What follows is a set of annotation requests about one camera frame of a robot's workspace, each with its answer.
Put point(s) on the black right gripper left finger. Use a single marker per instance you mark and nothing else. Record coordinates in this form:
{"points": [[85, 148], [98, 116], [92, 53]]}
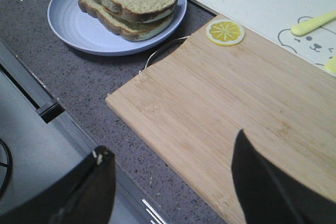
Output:
{"points": [[84, 195]]}

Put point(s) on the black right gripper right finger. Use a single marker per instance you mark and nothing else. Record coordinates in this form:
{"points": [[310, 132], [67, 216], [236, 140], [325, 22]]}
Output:
{"points": [[266, 194]]}

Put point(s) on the light blue round plate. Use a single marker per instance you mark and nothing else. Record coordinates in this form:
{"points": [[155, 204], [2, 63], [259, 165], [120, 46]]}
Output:
{"points": [[85, 33]]}

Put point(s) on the white bear-print tray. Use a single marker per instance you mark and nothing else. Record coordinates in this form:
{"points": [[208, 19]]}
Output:
{"points": [[273, 19]]}

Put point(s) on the wooden cutting board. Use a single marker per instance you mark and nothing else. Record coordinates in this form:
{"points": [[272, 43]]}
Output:
{"points": [[189, 107]]}

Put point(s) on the yellow lemon slice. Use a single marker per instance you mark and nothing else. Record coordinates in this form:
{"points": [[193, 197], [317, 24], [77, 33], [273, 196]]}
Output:
{"points": [[225, 32]]}

